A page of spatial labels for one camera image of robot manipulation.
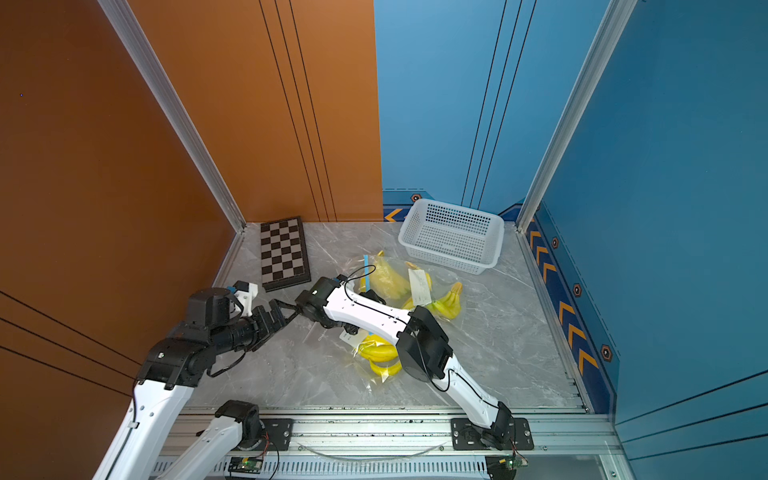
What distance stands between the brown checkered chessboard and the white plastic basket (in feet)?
1.23

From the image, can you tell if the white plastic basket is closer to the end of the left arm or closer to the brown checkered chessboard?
the brown checkered chessboard

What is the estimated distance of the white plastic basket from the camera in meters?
1.05

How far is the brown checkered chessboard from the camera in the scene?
3.40 ft
